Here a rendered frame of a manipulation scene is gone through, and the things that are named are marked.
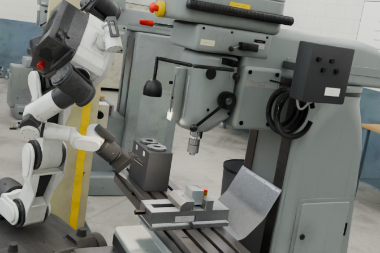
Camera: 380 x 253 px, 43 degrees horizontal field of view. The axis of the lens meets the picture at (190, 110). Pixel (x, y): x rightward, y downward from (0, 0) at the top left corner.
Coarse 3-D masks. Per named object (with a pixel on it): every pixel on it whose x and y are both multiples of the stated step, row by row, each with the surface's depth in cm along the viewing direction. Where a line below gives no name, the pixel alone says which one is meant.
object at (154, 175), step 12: (144, 144) 231; (156, 144) 230; (144, 156) 223; (156, 156) 220; (168, 156) 223; (132, 168) 236; (144, 168) 222; (156, 168) 221; (168, 168) 224; (144, 180) 221; (156, 180) 223; (168, 180) 226
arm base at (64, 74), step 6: (66, 66) 184; (72, 66) 186; (60, 72) 183; (66, 72) 180; (78, 72) 188; (54, 78) 182; (60, 78) 179; (66, 78) 179; (84, 78) 191; (54, 84) 181; (60, 84) 179; (90, 84) 193; (90, 96) 186; (84, 102) 186
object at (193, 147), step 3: (189, 141) 197; (192, 141) 196; (189, 144) 197; (192, 144) 196; (195, 144) 196; (198, 144) 197; (189, 147) 197; (192, 147) 196; (195, 147) 196; (198, 147) 198; (189, 150) 197; (192, 150) 196; (195, 150) 197; (192, 153) 197; (195, 153) 197
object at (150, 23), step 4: (140, 20) 186; (144, 20) 187; (148, 20) 188; (144, 24) 187; (148, 24) 188; (152, 24) 188; (156, 24) 189; (160, 24) 190; (164, 24) 191; (168, 24) 192
